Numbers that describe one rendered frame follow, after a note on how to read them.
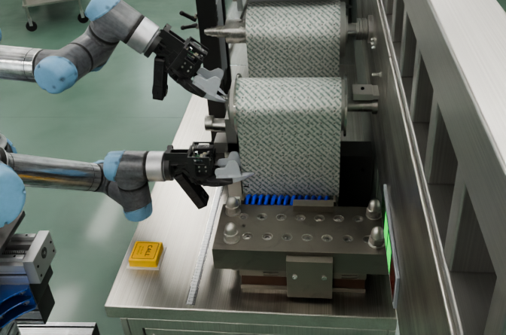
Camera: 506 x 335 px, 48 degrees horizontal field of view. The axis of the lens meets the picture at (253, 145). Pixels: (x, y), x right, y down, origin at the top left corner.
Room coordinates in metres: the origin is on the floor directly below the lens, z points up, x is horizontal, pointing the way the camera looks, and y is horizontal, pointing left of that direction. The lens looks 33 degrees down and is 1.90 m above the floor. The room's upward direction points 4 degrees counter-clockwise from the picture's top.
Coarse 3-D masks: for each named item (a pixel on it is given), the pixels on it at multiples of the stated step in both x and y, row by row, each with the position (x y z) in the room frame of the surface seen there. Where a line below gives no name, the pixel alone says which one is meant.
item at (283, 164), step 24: (240, 144) 1.13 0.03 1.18; (264, 144) 1.12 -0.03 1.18; (288, 144) 1.12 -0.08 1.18; (312, 144) 1.11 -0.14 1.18; (336, 144) 1.10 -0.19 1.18; (264, 168) 1.13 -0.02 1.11; (288, 168) 1.12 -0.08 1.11; (312, 168) 1.11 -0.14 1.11; (336, 168) 1.10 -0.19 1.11; (264, 192) 1.13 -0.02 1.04; (288, 192) 1.12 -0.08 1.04; (312, 192) 1.11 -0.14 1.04; (336, 192) 1.10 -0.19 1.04
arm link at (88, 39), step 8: (88, 32) 1.22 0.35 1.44; (80, 40) 1.20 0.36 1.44; (88, 40) 1.20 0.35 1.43; (96, 40) 1.21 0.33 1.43; (88, 48) 1.18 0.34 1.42; (96, 48) 1.20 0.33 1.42; (104, 48) 1.21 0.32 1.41; (112, 48) 1.22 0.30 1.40; (96, 56) 1.19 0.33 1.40; (104, 56) 1.21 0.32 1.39; (96, 64) 1.19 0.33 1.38; (104, 64) 1.24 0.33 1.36
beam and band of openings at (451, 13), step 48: (384, 0) 1.26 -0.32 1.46; (432, 0) 0.68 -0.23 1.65; (480, 0) 0.67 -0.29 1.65; (432, 48) 0.62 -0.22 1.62; (480, 48) 0.53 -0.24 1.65; (432, 96) 0.72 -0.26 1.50; (480, 96) 0.43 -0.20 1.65; (432, 144) 0.57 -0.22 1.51; (480, 144) 0.39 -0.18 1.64; (432, 192) 0.56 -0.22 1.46; (480, 192) 0.36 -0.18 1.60; (480, 240) 0.42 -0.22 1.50; (480, 288) 0.40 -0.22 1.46
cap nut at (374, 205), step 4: (372, 200) 1.02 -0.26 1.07; (376, 200) 1.02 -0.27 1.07; (368, 204) 1.03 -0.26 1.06; (372, 204) 1.01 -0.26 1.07; (376, 204) 1.01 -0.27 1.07; (368, 208) 1.02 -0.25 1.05; (372, 208) 1.01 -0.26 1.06; (376, 208) 1.01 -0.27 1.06; (380, 208) 1.02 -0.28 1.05; (368, 212) 1.02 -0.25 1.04; (372, 212) 1.01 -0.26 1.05; (376, 212) 1.01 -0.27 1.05; (380, 212) 1.01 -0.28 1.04; (368, 216) 1.01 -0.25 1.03; (372, 216) 1.01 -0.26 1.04; (376, 216) 1.01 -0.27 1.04; (380, 216) 1.01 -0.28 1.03
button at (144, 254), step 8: (136, 248) 1.08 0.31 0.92; (144, 248) 1.08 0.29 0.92; (152, 248) 1.08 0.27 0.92; (160, 248) 1.08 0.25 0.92; (136, 256) 1.05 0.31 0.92; (144, 256) 1.05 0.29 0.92; (152, 256) 1.05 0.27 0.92; (136, 264) 1.04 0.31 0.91; (144, 264) 1.04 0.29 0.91; (152, 264) 1.03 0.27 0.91
